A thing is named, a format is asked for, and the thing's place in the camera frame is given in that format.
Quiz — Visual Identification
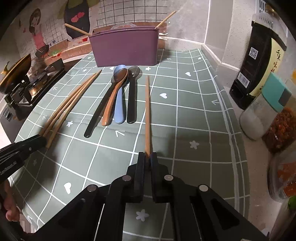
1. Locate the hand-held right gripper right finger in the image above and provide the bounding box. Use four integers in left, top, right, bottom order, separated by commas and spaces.
150, 152, 271, 241

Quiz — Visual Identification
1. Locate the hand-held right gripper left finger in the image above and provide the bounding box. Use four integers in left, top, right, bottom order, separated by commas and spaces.
23, 152, 147, 241

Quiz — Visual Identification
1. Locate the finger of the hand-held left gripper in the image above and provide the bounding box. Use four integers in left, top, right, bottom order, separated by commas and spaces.
0, 134, 47, 163

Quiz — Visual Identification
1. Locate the wooden chopstick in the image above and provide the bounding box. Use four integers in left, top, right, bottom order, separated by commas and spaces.
40, 70, 102, 136
44, 72, 100, 141
154, 11, 176, 30
46, 74, 99, 149
64, 23, 92, 37
144, 75, 152, 156

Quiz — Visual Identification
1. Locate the blue plastic spoon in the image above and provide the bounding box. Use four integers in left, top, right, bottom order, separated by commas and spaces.
114, 65, 128, 124

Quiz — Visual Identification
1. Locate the brown wooden spoon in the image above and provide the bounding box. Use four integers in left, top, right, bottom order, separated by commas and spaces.
102, 69, 129, 127

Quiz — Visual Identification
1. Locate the purple utensil holder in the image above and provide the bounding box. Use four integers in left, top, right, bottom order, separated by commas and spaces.
89, 25, 160, 67

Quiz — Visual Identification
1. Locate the person's left hand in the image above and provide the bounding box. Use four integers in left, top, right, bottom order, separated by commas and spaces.
3, 181, 21, 222

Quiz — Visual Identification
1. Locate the dark grey spoon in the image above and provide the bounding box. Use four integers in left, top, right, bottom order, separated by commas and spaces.
126, 66, 141, 123

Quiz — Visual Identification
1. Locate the long black spoon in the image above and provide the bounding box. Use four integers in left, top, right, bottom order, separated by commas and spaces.
84, 75, 121, 138

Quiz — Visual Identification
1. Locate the gas stove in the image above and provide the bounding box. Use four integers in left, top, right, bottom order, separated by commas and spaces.
0, 58, 67, 121

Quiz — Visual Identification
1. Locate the green grid tablecloth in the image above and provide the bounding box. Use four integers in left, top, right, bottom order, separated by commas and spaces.
8, 48, 251, 241

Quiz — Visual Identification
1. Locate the dark pan lid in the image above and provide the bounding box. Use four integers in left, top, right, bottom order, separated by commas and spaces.
0, 54, 32, 93

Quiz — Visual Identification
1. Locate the teal lid seasoning shaker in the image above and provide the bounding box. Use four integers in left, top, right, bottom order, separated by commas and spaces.
239, 73, 292, 141

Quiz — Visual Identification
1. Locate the chili flake jar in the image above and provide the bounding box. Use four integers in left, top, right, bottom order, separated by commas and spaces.
262, 107, 296, 154

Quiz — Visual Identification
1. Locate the clear container of red food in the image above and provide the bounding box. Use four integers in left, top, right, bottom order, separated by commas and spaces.
268, 148, 296, 202

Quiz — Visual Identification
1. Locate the dark sauce bottle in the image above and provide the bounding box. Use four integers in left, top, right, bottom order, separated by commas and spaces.
229, 13, 288, 111

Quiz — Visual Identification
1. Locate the cartoon wall poster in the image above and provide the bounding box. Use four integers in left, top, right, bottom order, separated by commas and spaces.
14, 0, 176, 62

